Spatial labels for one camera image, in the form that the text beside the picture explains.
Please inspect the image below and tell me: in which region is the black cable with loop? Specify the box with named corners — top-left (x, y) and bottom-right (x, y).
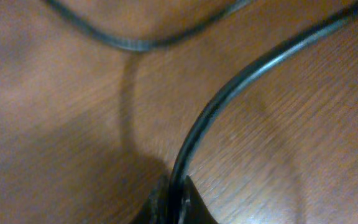
top-left (165, 0), bottom-right (358, 224)

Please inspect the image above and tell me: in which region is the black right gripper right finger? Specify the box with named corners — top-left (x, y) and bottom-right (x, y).
top-left (178, 176), bottom-right (218, 224)

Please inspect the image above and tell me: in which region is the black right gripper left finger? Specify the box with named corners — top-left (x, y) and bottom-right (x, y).
top-left (131, 175), bottom-right (169, 224)

